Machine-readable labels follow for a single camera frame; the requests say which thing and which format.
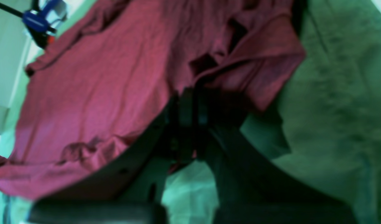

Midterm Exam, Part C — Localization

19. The bottom orange black clamp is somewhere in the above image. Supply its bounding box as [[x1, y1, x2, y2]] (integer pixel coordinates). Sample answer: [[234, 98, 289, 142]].
[[22, 0, 68, 49]]

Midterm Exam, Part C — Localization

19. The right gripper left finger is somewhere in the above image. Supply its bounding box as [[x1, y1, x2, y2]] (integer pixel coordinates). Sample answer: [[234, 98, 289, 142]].
[[27, 96, 179, 224]]

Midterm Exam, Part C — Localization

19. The green table cloth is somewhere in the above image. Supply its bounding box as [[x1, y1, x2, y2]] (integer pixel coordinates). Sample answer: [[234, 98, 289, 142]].
[[0, 0, 381, 224]]

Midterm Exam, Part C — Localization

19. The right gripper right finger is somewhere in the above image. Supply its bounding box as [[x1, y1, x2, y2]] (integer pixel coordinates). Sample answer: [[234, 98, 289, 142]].
[[193, 84, 357, 224]]

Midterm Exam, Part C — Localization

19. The red long-sleeve T-shirt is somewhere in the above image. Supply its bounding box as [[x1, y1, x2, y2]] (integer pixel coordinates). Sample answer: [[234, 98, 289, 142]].
[[0, 0, 305, 200]]

